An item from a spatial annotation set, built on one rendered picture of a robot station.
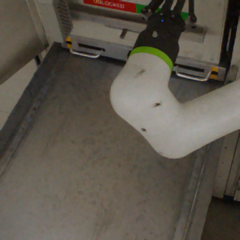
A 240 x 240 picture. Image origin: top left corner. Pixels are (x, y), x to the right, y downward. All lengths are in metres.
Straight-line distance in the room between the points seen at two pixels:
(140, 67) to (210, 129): 0.18
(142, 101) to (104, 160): 0.45
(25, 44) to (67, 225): 0.62
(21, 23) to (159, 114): 0.73
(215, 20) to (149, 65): 0.39
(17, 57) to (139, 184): 0.60
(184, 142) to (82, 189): 0.40
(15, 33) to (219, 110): 0.79
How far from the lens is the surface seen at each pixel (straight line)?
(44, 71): 1.37
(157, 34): 0.86
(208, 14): 1.15
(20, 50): 1.46
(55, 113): 1.30
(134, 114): 0.78
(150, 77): 0.78
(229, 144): 1.62
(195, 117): 0.83
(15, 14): 1.38
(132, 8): 1.21
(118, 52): 1.34
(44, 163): 1.22
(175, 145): 0.85
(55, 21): 1.20
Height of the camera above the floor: 1.88
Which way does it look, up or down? 54 degrees down
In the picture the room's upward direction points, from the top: 5 degrees counter-clockwise
